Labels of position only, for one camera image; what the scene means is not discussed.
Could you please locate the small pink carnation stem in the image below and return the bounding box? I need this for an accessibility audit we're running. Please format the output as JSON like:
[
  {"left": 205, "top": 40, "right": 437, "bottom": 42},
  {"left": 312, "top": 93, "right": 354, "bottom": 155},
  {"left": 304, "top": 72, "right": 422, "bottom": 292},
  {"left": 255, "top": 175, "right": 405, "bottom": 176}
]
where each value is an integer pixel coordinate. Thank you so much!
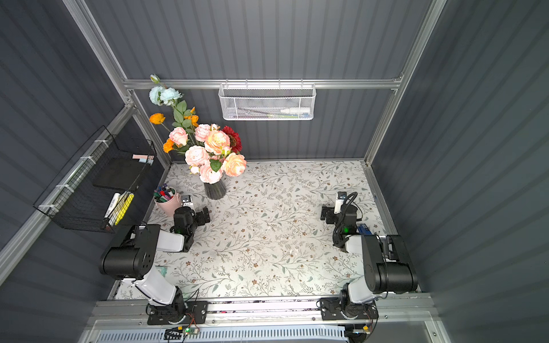
[{"left": 185, "top": 145, "right": 223, "bottom": 184}]

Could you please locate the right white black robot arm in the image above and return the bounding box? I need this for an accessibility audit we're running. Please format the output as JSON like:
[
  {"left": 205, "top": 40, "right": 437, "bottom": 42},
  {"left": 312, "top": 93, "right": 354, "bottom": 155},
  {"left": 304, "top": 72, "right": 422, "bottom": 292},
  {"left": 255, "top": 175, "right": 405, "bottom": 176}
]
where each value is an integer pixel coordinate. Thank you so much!
[{"left": 317, "top": 205, "right": 418, "bottom": 322}]

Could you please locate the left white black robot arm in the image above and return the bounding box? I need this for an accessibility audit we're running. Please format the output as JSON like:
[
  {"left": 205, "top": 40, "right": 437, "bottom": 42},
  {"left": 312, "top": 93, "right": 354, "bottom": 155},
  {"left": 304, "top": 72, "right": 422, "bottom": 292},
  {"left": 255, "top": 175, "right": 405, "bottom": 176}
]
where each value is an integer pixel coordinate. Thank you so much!
[{"left": 99, "top": 207, "right": 210, "bottom": 326}]

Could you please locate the dark glass vase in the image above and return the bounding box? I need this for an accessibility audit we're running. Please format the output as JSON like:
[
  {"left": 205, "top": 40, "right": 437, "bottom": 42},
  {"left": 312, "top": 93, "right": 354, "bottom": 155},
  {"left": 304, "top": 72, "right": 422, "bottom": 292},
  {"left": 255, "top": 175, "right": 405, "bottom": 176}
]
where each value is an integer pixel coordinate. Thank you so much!
[{"left": 204, "top": 180, "right": 227, "bottom": 200}]

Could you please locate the blue stapler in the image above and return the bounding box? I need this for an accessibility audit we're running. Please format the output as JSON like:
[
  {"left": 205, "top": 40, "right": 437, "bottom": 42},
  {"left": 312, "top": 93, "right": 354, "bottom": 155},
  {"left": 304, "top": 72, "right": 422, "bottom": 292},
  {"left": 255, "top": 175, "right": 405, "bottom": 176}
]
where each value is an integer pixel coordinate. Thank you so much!
[{"left": 357, "top": 224, "right": 373, "bottom": 236}]

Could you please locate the pink pen cup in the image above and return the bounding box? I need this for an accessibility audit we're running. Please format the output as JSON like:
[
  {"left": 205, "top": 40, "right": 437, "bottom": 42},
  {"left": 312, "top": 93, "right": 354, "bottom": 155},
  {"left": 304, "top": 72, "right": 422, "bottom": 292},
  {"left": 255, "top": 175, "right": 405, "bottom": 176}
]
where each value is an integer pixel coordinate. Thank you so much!
[{"left": 154, "top": 184, "right": 182, "bottom": 217}]

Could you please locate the teal small alarm clock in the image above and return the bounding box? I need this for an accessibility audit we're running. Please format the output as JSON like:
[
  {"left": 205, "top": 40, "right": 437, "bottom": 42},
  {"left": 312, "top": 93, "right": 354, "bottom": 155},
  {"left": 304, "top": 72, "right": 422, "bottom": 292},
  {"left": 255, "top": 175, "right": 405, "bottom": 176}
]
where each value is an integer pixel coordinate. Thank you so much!
[{"left": 156, "top": 266, "right": 167, "bottom": 277}]

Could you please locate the yellow highlighter pack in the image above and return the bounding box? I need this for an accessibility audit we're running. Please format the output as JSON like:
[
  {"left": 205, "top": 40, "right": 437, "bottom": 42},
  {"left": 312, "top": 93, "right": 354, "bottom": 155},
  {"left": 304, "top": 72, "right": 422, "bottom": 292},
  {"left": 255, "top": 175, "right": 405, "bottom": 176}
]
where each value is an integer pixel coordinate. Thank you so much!
[{"left": 109, "top": 192, "right": 134, "bottom": 227}]

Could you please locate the red zinnia flower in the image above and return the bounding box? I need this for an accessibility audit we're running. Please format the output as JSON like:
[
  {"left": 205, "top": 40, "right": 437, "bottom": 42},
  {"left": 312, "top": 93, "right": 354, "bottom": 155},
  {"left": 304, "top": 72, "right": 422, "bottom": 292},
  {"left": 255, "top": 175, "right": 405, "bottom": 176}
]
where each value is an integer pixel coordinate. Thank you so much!
[{"left": 222, "top": 126, "right": 242, "bottom": 153}]

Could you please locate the pink peony flower stem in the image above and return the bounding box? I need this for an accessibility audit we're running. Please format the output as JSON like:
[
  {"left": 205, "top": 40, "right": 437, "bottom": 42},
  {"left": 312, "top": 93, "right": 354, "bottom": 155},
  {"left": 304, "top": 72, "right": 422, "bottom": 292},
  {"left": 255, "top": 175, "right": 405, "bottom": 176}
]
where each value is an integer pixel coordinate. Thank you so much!
[{"left": 169, "top": 124, "right": 220, "bottom": 147}]

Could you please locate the white tube in basket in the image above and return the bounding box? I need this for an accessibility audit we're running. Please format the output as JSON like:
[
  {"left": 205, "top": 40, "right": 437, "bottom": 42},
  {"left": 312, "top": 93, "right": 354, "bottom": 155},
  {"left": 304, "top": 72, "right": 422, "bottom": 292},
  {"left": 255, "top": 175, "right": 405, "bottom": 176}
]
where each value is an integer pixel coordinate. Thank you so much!
[{"left": 277, "top": 107, "right": 312, "bottom": 118}]

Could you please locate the orange flower stem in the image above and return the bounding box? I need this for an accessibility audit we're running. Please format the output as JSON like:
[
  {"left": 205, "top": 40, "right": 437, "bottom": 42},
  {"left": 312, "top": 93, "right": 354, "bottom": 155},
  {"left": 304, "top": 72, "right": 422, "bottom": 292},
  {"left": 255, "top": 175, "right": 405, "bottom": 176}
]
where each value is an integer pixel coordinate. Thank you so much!
[{"left": 149, "top": 113, "right": 198, "bottom": 154}]

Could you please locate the light blue flower stem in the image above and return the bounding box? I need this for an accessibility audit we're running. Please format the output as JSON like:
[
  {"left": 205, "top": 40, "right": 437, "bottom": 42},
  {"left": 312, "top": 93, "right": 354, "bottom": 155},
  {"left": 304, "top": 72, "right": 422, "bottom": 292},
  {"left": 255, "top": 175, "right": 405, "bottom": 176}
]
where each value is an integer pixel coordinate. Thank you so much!
[{"left": 149, "top": 74, "right": 187, "bottom": 123}]

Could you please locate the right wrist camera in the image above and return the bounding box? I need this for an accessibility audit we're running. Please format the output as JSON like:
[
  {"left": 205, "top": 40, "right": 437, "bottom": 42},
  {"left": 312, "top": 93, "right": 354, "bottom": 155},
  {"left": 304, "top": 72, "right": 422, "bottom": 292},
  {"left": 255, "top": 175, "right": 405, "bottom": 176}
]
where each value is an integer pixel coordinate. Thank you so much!
[{"left": 334, "top": 191, "right": 347, "bottom": 214}]

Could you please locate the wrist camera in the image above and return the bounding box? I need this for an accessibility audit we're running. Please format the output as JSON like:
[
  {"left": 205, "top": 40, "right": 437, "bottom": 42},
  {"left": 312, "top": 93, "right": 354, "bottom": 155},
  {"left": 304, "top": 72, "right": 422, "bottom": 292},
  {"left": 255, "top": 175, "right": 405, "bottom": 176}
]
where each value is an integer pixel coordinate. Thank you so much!
[
  {"left": 180, "top": 194, "right": 194, "bottom": 210},
  {"left": 334, "top": 191, "right": 347, "bottom": 214}
]

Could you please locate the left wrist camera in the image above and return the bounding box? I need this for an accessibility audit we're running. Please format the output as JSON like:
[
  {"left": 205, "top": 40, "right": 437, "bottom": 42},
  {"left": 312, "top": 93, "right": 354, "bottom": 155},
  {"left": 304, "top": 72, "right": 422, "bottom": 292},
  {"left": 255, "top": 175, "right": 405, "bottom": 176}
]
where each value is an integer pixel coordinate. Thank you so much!
[{"left": 180, "top": 194, "right": 194, "bottom": 210}]

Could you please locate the black wire wall basket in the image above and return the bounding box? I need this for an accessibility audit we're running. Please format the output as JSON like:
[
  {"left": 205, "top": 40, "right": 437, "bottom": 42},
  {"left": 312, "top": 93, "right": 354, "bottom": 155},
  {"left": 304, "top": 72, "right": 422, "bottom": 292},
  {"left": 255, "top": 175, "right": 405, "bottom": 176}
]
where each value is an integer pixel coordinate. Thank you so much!
[{"left": 34, "top": 127, "right": 156, "bottom": 233}]

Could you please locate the white wire wall basket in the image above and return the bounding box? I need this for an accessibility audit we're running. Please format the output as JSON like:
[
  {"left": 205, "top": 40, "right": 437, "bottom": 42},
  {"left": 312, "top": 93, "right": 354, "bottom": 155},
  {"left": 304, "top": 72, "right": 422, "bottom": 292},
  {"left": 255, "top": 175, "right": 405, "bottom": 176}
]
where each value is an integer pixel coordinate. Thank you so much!
[{"left": 218, "top": 82, "right": 317, "bottom": 121}]

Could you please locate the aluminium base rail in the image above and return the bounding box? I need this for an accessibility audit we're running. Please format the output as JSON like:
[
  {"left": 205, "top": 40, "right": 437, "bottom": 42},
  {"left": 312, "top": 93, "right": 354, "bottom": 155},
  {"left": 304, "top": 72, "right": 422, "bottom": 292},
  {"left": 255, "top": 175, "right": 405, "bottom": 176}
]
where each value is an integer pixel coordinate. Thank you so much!
[{"left": 79, "top": 293, "right": 450, "bottom": 342}]

